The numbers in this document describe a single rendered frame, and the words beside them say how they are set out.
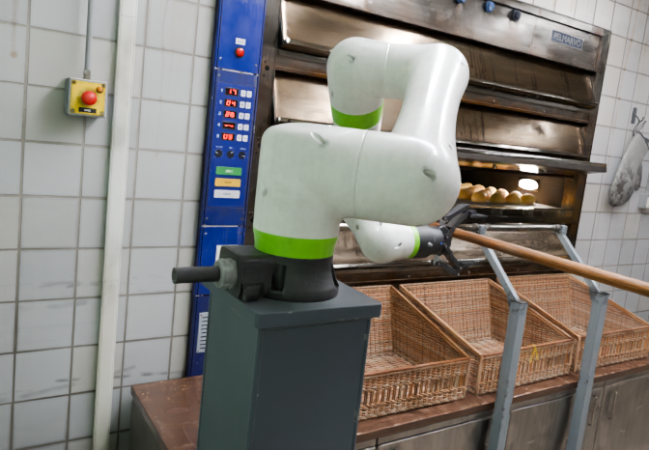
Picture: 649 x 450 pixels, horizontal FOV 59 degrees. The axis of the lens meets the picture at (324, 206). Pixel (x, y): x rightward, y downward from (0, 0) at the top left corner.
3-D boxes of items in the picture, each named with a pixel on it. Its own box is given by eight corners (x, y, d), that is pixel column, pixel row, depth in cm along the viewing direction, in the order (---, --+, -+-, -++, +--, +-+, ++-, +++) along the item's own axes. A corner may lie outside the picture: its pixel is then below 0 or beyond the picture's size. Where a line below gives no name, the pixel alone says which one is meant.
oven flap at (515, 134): (272, 125, 194) (269, 71, 198) (582, 160, 291) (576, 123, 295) (278, 121, 191) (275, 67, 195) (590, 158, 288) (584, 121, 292)
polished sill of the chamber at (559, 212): (254, 209, 204) (255, 198, 203) (561, 215, 301) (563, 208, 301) (262, 211, 199) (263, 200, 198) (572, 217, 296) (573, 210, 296)
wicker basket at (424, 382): (261, 363, 208) (268, 290, 204) (382, 347, 238) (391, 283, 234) (330, 429, 167) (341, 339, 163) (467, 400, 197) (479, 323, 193)
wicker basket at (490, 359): (387, 347, 239) (396, 283, 235) (479, 332, 270) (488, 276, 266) (475, 398, 199) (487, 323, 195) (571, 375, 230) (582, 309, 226)
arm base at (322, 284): (186, 312, 71) (190, 265, 70) (155, 279, 83) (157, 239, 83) (357, 298, 85) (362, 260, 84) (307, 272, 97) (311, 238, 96)
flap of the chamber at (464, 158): (291, 141, 183) (263, 149, 200) (606, 172, 280) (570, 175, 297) (291, 133, 183) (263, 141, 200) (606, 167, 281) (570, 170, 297)
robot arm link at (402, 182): (465, 171, 71) (475, 36, 114) (337, 155, 74) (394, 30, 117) (451, 251, 79) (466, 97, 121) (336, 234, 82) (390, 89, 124)
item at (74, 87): (63, 113, 160) (65, 77, 159) (100, 117, 165) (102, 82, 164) (67, 114, 154) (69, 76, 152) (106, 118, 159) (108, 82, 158)
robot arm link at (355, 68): (383, 62, 107) (393, 27, 115) (318, 56, 110) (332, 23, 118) (381, 135, 121) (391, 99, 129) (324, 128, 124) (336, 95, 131)
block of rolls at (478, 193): (398, 185, 328) (400, 176, 327) (457, 188, 354) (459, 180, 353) (478, 203, 277) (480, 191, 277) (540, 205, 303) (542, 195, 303)
